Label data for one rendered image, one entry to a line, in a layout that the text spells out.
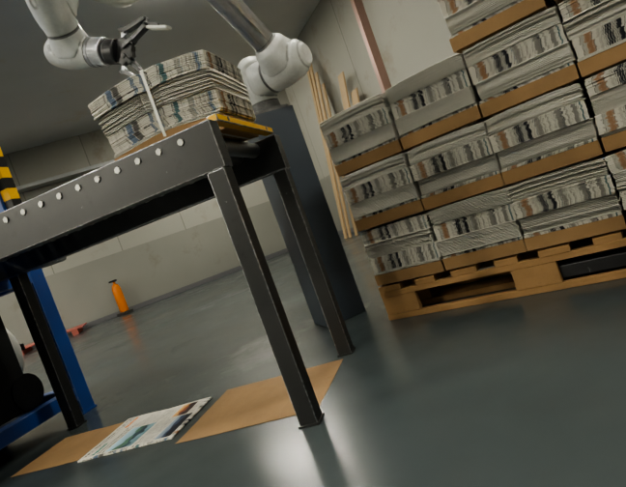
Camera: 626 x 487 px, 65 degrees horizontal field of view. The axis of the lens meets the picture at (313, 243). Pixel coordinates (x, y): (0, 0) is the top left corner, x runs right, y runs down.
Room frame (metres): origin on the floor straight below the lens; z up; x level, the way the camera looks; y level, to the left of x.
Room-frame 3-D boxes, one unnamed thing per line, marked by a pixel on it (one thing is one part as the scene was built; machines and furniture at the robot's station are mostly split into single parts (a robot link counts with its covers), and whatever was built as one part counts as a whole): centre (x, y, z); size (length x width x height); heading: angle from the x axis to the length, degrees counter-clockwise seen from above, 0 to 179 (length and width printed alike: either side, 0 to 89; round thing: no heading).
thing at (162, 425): (1.66, 0.75, 0.00); 0.37 x 0.29 x 0.01; 74
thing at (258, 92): (2.30, -0.01, 1.17); 0.18 x 0.16 x 0.22; 52
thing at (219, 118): (1.46, 0.07, 0.81); 0.43 x 0.03 x 0.02; 164
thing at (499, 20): (1.67, -0.86, 0.86); 0.38 x 0.29 x 0.04; 144
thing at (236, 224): (1.23, 0.16, 0.34); 0.06 x 0.06 x 0.68; 74
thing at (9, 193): (2.25, 1.22, 1.05); 0.05 x 0.05 x 0.45; 74
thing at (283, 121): (2.31, 0.00, 0.50); 0.20 x 0.20 x 1.00; 18
